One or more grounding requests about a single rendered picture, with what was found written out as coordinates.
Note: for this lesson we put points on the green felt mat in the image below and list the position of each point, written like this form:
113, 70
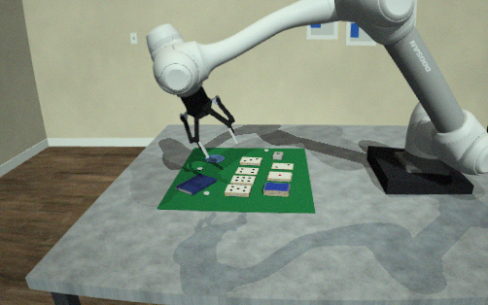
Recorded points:
300, 199

